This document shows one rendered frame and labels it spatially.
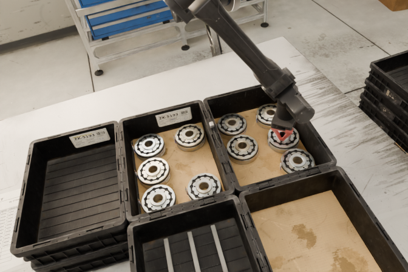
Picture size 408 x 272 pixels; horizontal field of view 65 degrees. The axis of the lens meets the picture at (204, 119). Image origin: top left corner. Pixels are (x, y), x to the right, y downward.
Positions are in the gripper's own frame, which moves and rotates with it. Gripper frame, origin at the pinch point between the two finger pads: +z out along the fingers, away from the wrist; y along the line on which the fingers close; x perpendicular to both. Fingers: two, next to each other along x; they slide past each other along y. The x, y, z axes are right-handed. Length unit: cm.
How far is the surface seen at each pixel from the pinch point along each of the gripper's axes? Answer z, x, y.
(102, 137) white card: -1, 58, -23
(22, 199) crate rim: -6, 62, -53
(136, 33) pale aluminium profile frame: 58, 156, 122
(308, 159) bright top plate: 1.0, -9.8, -7.3
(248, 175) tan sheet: 4.0, 6.5, -17.2
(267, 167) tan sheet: 4.0, 1.8, -12.0
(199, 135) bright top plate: 0.8, 26.9, -9.1
